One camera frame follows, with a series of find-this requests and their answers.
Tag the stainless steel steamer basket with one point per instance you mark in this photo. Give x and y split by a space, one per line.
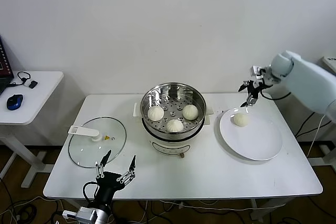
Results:
195 130

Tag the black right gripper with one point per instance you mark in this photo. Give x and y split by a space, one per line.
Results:
257 86

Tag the small black device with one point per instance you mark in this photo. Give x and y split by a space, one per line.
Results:
33 85

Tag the blue computer mouse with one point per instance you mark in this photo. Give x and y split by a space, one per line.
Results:
15 102

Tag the small white side table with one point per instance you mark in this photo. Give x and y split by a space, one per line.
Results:
44 95

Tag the large white table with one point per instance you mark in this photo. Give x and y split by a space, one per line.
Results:
183 176

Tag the white steamed baozi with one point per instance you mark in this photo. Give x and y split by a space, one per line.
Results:
156 113
240 119
190 112
175 126

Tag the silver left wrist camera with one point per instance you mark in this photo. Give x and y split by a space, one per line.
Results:
85 213

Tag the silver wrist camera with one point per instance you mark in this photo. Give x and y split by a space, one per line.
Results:
255 70
85 213

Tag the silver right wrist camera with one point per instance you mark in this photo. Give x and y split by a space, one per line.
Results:
255 70

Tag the white electric cooker base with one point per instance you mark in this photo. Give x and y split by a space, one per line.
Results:
168 148

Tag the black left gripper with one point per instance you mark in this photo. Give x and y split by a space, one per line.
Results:
109 182

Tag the white round plate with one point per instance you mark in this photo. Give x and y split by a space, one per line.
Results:
249 142

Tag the black laptop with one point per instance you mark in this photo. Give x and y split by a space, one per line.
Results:
4 72

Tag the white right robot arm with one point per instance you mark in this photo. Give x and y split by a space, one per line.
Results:
309 87

